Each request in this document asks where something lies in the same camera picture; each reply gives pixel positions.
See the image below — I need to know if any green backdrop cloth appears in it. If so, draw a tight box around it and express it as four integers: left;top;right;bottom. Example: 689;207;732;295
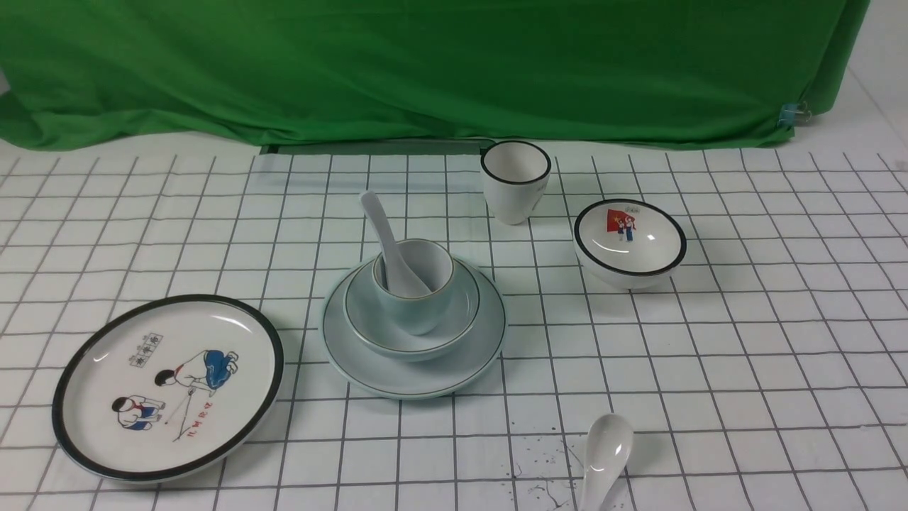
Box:
1;1;869;150

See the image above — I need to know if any blue binder clip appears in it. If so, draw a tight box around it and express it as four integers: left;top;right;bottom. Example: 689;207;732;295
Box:
776;101;813;127

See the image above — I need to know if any pale green bowl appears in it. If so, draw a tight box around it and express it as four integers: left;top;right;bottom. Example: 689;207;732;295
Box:
343;259;480;362

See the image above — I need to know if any small bowl black rim picture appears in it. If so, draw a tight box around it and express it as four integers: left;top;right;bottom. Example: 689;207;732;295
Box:
572;198;688;290

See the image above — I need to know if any white grid tablecloth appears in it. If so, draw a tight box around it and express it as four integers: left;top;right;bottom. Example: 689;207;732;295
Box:
2;148;906;510

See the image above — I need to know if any white ceramic spoon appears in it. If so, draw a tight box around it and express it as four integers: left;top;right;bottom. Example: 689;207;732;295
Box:
577;414;633;510
360;190;429;298

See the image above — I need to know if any pale green cup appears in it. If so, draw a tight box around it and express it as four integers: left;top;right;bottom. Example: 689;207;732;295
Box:
372;238;456;334

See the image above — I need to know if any white cup black rim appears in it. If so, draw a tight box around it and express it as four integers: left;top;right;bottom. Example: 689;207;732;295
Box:
480;141;553;224

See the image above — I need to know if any white plate black rim picture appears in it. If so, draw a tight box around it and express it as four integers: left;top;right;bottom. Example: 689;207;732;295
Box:
51;294;284;484

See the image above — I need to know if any white ceramic spoon front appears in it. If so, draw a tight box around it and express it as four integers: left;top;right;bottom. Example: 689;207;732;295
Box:
577;414;633;510

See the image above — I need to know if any pale green plate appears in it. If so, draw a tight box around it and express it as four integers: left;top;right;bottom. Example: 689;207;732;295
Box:
320;259;508;400

